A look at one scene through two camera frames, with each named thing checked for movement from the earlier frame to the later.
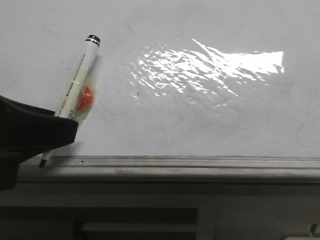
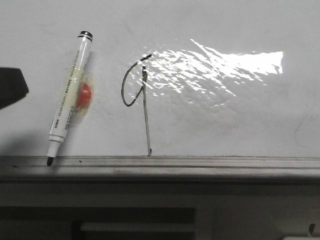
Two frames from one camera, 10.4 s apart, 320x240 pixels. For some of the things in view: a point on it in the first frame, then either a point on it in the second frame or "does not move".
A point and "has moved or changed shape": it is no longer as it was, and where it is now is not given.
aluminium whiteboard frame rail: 238,169 does not move
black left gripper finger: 25,131 → 13,85
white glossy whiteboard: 173,78 does not move
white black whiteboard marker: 69,104 has moved or changed shape
